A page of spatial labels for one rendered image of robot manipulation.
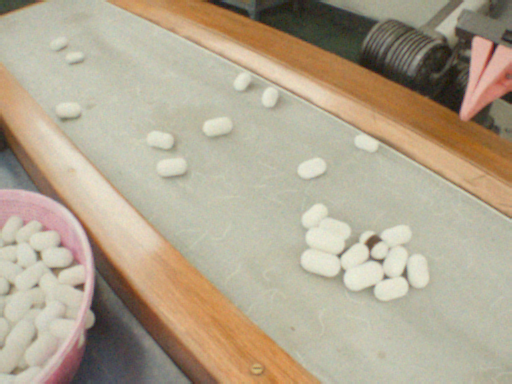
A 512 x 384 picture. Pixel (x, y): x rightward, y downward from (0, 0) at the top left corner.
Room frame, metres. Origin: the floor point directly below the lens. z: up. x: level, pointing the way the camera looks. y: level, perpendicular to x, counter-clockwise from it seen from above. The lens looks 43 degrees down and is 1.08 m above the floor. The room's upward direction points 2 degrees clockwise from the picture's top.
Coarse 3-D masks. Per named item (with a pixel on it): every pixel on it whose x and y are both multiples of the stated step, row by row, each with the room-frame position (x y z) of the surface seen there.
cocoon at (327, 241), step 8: (312, 232) 0.28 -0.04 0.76; (320, 232) 0.28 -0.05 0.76; (328, 232) 0.28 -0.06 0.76; (312, 240) 0.27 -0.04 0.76; (320, 240) 0.27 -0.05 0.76; (328, 240) 0.27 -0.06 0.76; (336, 240) 0.27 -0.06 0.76; (320, 248) 0.27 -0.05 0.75; (328, 248) 0.26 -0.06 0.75; (336, 248) 0.26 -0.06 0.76
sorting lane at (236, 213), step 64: (64, 0) 1.01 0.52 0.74; (64, 64) 0.66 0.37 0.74; (128, 64) 0.65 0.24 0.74; (192, 64) 0.65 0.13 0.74; (64, 128) 0.46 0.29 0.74; (128, 128) 0.46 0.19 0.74; (192, 128) 0.47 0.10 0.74; (256, 128) 0.47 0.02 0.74; (320, 128) 0.48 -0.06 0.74; (128, 192) 0.34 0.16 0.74; (192, 192) 0.35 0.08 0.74; (256, 192) 0.35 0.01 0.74; (320, 192) 0.36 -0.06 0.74; (384, 192) 0.36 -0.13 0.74; (448, 192) 0.36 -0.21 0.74; (192, 256) 0.26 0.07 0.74; (256, 256) 0.26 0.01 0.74; (448, 256) 0.27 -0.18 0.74; (256, 320) 0.19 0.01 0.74; (320, 320) 0.19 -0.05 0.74; (384, 320) 0.19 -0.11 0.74; (448, 320) 0.19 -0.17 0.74
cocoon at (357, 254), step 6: (354, 246) 0.27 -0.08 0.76; (360, 246) 0.26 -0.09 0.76; (348, 252) 0.26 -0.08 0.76; (354, 252) 0.26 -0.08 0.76; (360, 252) 0.26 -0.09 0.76; (366, 252) 0.26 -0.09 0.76; (342, 258) 0.25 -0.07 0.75; (348, 258) 0.25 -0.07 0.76; (354, 258) 0.25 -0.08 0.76; (360, 258) 0.25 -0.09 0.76; (366, 258) 0.26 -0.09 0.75; (342, 264) 0.25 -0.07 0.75; (348, 264) 0.25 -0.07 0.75; (354, 264) 0.25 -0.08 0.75; (360, 264) 0.25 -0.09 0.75
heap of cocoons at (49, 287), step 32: (32, 224) 0.28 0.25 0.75; (0, 256) 0.24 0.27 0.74; (32, 256) 0.24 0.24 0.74; (64, 256) 0.25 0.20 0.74; (0, 288) 0.20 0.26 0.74; (32, 288) 0.21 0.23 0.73; (64, 288) 0.21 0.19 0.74; (0, 320) 0.17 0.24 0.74; (32, 320) 0.18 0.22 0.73; (64, 320) 0.17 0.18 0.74; (0, 352) 0.13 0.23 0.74; (32, 352) 0.14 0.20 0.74
